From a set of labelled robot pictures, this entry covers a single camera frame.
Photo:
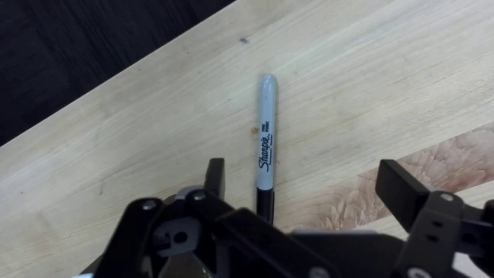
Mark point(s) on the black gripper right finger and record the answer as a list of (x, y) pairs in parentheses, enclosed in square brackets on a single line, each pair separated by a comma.
[(437, 225)]

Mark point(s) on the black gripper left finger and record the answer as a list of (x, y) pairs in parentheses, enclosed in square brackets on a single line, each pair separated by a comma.
[(241, 236)]

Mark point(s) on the grey black permanent marker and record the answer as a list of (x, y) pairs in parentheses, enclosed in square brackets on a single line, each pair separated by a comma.
[(266, 128)]

